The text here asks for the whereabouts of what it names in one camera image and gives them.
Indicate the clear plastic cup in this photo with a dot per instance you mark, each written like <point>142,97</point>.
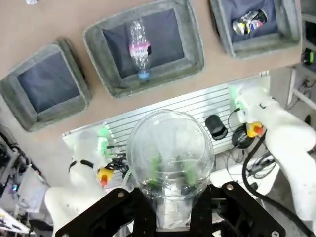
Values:
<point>170,138</point>

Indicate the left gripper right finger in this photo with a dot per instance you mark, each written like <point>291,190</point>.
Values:
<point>234,212</point>

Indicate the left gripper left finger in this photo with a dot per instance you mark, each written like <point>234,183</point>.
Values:
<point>103,217</point>

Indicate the aluminium slotted base plate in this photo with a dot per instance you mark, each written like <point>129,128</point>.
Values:
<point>172,103</point>

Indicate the black cylinder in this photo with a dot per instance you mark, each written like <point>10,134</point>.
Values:
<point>214,123</point>

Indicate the grey fabric basket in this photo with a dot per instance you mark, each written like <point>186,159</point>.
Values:
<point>284,24</point>
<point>168,37</point>
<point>49,81</point>

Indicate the black device green light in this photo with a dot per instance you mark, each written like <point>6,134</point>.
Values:
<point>308,56</point>

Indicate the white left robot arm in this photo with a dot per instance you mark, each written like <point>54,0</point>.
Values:
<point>74,197</point>

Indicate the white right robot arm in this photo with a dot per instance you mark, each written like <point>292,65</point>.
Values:
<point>291,138</point>

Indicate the crushed silver printed can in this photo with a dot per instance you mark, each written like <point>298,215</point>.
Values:
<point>247,23</point>

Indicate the clear bottle pink label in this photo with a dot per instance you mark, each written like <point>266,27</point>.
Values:
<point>138,37</point>

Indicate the yellow red emergency stop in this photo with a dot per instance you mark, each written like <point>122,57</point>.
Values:
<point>254,128</point>
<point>105,174</point>

